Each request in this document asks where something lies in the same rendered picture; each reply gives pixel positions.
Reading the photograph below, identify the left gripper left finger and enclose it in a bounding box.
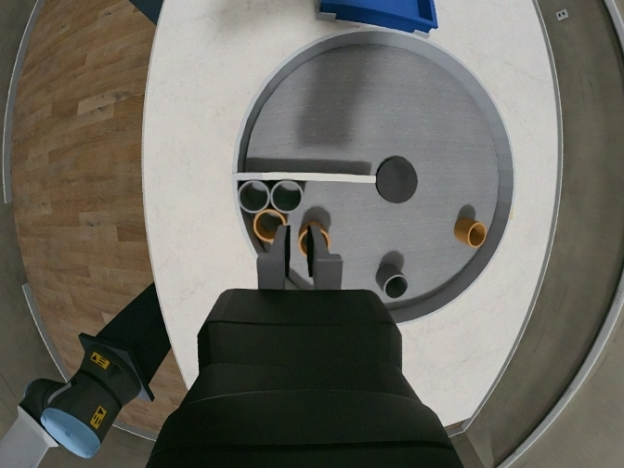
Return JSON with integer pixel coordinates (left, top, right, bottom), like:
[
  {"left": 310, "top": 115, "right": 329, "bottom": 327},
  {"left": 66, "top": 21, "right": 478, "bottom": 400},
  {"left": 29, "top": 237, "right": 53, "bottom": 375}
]
[{"left": 256, "top": 224, "right": 293, "bottom": 291}]

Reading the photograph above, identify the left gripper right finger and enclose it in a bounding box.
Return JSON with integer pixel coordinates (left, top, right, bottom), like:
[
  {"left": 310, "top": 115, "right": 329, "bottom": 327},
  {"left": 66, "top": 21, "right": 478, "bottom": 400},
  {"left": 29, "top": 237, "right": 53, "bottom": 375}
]
[{"left": 305, "top": 224, "right": 345, "bottom": 291}]

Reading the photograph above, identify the bronze bushing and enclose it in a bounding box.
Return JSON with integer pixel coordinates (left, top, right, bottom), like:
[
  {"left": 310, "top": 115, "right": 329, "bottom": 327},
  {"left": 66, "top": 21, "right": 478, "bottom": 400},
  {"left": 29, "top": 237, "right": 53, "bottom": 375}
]
[
  {"left": 453, "top": 216, "right": 488, "bottom": 250},
  {"left": 252, "top": 208, "right": 289, "bottom": 244},
  {"left": 297, "top": 220, "right": 333, "bottom": 258}
]

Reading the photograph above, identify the steel bushing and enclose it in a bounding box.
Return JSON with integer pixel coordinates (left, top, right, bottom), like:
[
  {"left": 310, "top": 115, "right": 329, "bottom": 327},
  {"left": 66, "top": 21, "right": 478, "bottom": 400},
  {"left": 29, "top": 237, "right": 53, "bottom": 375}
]
[
  {"left": 237, "top": 178, "right": 271, "bottom": 214},
  {"left": 375, "top": 263, "right": 410, "bottom": 300},
  {"left": 270, "top": 178, "right": 305, "bottom": 214}
]

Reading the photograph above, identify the grey turntable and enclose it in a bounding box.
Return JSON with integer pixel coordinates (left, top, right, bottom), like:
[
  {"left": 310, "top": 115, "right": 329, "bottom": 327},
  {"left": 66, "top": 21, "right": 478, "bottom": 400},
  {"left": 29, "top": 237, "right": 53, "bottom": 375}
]
[{"left": 228, "top": 28, "right": 516, "bottom": 325}]

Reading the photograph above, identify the blue crate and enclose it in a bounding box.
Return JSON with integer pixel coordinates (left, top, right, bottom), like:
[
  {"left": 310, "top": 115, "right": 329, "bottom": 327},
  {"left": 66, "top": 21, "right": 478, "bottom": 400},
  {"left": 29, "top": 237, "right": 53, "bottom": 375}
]
[{"left": 314, "top": 0, "right": 440, "bottom": 36}]

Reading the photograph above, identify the white table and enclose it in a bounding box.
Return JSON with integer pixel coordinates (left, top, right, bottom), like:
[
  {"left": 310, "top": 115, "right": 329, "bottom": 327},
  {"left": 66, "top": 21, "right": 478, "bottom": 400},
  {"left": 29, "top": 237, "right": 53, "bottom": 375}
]
[{"left": 142, "top": 0, "right": 562, "bottom": 437}]

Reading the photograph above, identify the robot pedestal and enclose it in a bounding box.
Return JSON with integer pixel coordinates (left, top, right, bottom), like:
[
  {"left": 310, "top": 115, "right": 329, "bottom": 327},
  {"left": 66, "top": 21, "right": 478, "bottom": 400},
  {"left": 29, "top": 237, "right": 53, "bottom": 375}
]
[
  {"left": 130, "top": 0, "right": 164, "bottom": 24},
  {"left": 77, "top": 281, "right": 173, "bottom": 403}
]

